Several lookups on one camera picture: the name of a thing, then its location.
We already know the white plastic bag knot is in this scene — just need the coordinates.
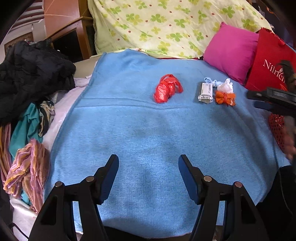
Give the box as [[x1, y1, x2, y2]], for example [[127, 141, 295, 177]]
[[217, 78, 234, 94]]

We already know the orange plastic bag knot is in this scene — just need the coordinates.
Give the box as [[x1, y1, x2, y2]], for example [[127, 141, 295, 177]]
[[215, 91, 236, 106]]

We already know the light blue plastic bag knot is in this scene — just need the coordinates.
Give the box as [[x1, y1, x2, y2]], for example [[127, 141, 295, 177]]
[[204, 77, 223, 88]]

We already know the white small carton box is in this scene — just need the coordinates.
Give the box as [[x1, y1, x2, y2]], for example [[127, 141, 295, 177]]
[[198, 82, 213, 104]]

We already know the red plastic bag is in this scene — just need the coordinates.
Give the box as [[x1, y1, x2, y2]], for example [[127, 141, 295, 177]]
[[154, 74, 183, 103]]

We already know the red plastic mesh basket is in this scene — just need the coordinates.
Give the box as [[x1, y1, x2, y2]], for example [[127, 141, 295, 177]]
[[268, 113, 285, 153]]

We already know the pale pink bed sheet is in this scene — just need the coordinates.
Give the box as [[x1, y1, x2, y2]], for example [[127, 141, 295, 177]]
[[10, 75, 91, 240]]

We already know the red Nilrich tote bag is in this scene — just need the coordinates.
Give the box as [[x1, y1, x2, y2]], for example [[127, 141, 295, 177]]
[[245, 28, 295, 91]]

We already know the striped pink orange garment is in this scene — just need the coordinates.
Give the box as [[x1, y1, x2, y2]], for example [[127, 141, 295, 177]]
[[1, 124, 50, 213]]

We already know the pink pillow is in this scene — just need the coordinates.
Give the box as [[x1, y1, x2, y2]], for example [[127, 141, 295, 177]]
[[203, 22, 259, 85]]

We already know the teal garment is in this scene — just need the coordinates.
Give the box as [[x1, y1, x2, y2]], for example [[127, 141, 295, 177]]
[[9, 103, 43, 159]]

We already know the patterned yellow black garment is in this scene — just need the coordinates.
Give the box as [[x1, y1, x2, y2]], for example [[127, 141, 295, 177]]
[[38, 100, 55, 137]]

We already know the blue blanket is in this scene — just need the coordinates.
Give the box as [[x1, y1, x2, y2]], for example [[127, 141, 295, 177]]
[[44, 50, 289, 238]]

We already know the black clothing pile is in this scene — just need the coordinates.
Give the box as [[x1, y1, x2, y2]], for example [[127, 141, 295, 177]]
[[1, 39, 76, 126]]

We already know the brown wooden headboard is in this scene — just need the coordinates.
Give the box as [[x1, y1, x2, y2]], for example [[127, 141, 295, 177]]
[[44, 0, 96, 63]]

